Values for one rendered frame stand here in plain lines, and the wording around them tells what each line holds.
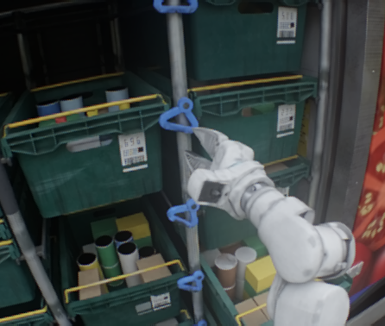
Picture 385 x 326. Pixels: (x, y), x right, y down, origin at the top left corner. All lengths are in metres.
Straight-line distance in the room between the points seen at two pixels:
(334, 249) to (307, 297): 0.06
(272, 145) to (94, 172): 0.51
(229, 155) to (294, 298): 0.24
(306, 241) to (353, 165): 0.66
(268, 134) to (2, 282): 0.87
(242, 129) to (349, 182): 0.36
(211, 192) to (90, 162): 0.41
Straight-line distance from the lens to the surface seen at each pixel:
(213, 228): 0.99
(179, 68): 0.72
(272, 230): 0.37
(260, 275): 1.06
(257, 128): 0.90
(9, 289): 1.01
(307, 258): 0.33
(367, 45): 0.88
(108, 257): 1.25
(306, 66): 1.08
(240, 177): 0.44
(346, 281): 1.08
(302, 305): 0.36
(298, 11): 0.93
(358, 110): 0.91
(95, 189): 0.81
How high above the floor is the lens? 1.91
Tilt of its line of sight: 26 degrees down
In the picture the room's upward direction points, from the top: 4 degrees counter-clockwise
